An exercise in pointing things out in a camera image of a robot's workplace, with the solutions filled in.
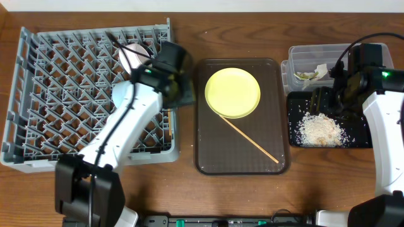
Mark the pink white bowl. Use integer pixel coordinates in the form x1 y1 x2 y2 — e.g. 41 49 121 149
119 43 150 74

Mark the wooden chopstick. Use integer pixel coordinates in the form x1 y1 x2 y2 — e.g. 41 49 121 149
219 115 279 163
167 109 172 137

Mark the light blue small plate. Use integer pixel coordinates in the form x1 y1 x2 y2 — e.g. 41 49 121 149
112 81 128 108

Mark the green snack wrapper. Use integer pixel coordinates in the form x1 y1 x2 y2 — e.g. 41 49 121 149
294 72 317 81

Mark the yellow round plate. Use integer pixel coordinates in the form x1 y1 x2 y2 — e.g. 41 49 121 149
205 67 261 119

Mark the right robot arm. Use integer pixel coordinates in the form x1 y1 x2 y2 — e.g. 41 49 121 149
309 41 403 227

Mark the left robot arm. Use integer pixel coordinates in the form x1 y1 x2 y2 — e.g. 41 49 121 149
55 42 194 226

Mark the clear plastic waste bin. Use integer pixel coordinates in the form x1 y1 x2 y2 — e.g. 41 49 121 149
280 42 396 96

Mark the black rectangular waste tray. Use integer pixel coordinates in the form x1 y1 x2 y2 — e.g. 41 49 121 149
287 91 372 148

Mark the grey plastic dishwasher rack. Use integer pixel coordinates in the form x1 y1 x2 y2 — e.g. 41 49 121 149
1 23 173 173

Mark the spilled rice pile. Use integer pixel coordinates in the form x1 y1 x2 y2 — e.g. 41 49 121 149
296 112 349 147

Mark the dark brown serving tray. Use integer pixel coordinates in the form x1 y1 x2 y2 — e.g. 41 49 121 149
195 58 290 175

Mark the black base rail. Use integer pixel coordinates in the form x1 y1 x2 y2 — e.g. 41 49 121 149
62 206 319 227

